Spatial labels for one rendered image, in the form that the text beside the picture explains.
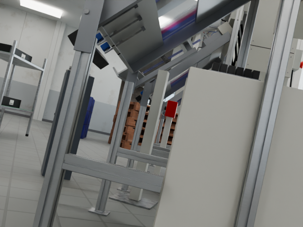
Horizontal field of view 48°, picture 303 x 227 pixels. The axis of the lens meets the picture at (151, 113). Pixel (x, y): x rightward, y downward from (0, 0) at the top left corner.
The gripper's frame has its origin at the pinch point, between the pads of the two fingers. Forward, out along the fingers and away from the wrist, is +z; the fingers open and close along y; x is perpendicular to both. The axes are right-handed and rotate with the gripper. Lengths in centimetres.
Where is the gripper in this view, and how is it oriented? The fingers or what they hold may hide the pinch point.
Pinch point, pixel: (165, 59)
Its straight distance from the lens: 225.2
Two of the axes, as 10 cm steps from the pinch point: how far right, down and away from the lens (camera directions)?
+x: -7.7, 6.3, 0.9
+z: 6.0, 7.7, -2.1
